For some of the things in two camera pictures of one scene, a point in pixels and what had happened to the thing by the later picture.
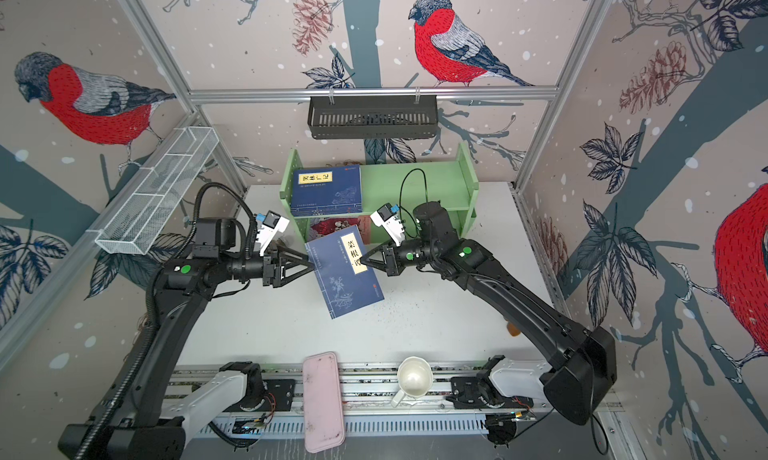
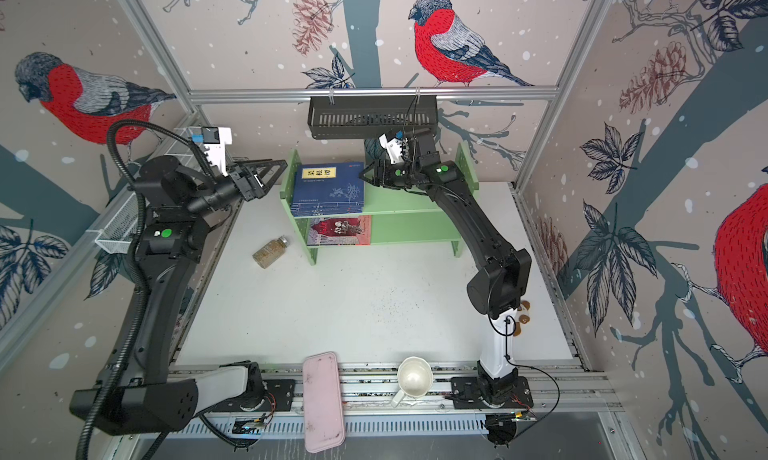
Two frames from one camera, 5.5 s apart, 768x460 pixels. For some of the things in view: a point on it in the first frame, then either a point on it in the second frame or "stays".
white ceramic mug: (414, 375) stays
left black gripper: (273, 275) → (255, 189)
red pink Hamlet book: (325, 226) stays
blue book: (347, 283) → (328, 188)
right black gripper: (393, 262) → (389, 180)
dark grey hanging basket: (373, 117) stays
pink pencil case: (322, 403) stays
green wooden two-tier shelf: (394, 191) stays
